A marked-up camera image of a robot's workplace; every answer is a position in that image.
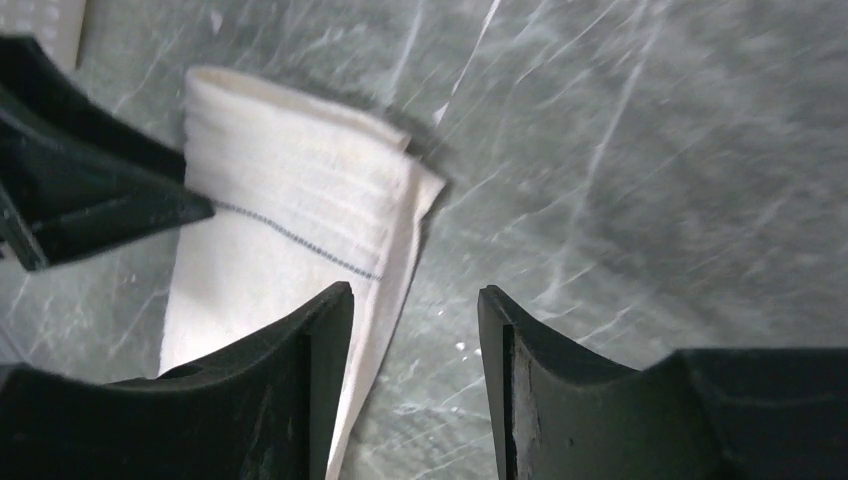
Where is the cream white towel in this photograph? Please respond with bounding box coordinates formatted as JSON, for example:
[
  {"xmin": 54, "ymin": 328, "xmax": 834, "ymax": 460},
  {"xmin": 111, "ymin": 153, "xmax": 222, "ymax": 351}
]
[{"xmin": 159, "ymin": 66, "xmax": 445, "ymax": 479}]

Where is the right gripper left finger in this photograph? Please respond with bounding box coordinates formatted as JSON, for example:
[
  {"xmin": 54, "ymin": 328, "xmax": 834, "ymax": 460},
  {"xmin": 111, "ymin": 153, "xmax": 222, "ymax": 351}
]
[{"xmin": 1, "ymin": 282, "xmax": 354, "ymax": 479}]

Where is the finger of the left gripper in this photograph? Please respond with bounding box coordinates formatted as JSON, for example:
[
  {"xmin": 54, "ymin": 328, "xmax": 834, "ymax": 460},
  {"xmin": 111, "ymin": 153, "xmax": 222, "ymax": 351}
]
[
  {"xmin": 1, "ymin": 34, "xmax": 186, "ymax": 183},
  {"xmin": 1, "ymin": 105, "xmax": 215, "ymax": 271}
]

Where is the white plastic basket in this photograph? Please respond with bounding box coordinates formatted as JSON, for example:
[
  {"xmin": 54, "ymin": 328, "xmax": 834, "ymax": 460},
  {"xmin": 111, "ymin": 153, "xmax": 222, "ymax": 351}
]
[{"xmin": 1, "ymin": 0, "xmax": 86, "ymax": 72}]

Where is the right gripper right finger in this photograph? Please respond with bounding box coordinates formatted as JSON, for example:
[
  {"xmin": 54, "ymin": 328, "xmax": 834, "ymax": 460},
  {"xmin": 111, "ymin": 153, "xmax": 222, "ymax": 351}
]
[{"xmin": 478, "ymin": 285, "xmax": 847, "ymax": 479}]

